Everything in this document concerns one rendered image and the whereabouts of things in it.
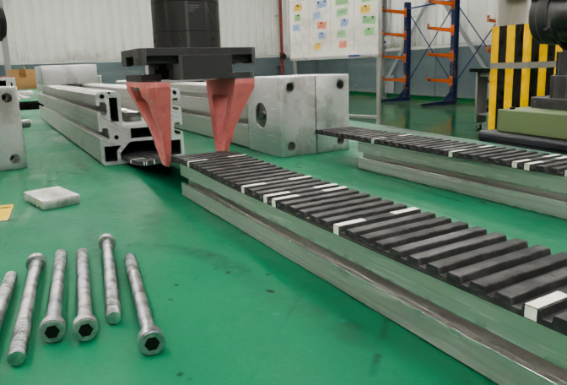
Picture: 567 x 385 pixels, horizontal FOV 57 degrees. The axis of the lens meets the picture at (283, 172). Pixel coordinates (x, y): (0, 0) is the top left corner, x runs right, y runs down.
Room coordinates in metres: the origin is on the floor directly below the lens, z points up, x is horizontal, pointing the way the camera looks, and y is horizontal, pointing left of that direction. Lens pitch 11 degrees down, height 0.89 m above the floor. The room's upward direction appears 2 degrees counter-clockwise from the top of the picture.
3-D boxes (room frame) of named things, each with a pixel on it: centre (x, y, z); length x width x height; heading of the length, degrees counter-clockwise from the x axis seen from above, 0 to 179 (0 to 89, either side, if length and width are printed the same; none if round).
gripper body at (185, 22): (0.47, 0.08, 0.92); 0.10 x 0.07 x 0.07; 119
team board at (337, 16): (6.69, -0.67, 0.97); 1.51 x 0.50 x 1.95; 42
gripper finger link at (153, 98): (0.46, 0.09, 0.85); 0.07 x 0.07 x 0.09; 29
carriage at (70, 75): (1.20, 0.48, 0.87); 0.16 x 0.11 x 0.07; 29
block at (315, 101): (0.69, -0.03, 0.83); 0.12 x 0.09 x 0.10; 119
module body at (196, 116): (1.07, 0.19, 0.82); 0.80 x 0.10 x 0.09; 29
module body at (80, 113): (0.98, 0.36, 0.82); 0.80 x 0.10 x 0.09; 29
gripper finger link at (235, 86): (0.47, 0.07, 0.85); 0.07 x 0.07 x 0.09; 29
